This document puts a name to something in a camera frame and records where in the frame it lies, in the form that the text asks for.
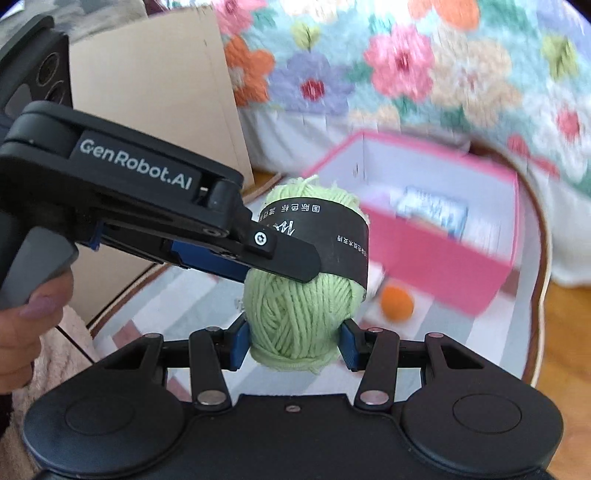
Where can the green yarn ball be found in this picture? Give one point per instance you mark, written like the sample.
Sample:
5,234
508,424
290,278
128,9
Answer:
295,318

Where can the person's left hand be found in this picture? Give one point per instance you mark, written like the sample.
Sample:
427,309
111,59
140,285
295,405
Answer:
27,337

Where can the pink fuzzy cloth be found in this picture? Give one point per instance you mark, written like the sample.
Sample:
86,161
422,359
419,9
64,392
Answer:
60,355

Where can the pink cardboard box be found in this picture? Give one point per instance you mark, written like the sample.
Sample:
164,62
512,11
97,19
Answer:
434,272

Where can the blue and white wipes pack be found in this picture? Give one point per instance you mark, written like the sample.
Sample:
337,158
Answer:
431,212

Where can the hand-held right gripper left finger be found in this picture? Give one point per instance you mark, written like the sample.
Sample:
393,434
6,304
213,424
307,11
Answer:
238,345

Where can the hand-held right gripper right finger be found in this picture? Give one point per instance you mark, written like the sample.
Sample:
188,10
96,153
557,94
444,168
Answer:
349,345

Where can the floral quilt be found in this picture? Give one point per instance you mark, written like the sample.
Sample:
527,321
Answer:
415,69

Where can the beige cardboard board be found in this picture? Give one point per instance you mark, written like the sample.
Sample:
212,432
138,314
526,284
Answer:
152,92

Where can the round patterned table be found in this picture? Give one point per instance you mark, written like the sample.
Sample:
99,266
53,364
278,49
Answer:
485,332

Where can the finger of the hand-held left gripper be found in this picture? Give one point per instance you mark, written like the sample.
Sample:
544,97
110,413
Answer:
286,256
207,261

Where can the orange makeup sponge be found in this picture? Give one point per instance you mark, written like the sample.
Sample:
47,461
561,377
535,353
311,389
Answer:
397,302

